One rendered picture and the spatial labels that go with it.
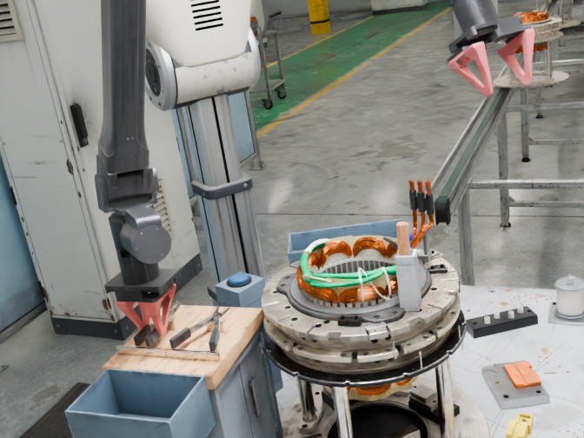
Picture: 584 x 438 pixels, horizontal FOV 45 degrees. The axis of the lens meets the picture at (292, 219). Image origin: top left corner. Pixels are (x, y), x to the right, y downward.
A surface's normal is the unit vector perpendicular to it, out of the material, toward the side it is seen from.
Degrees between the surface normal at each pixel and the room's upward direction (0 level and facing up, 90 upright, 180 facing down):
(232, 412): 90
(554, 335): 0
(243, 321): 0
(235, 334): 0
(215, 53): 90
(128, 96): 111
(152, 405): 90
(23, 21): 90
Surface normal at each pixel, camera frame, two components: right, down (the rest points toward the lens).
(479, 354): -0.14, -0.93
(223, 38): 0.50, 0.24
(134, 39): 0.48, 0.57
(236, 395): 0.93, -0.01
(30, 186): -0.38, 0.38
